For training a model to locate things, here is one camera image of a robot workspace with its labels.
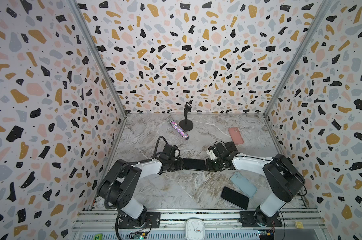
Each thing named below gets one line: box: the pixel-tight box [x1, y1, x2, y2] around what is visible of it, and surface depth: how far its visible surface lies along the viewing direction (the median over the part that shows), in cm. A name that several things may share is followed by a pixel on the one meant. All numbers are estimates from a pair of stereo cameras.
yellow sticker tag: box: [295, 221, 304, 229], surface depth 74 cm
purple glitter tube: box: [170, 120, 190, 141], surface depth 111 cm
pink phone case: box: [228, 127, 245, 145], surface depth 112 cm
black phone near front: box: [221, 186, 250, 210], surface depth 84 cm
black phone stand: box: [178, 100, 194, 132], surface depth 115 cm
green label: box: [93, 233, 103, 240], surface depth 69 cm
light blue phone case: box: [230, 171, 258, 198], surface depth 89 cm
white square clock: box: [185, 218, 205, 240], surface depth 70 cm
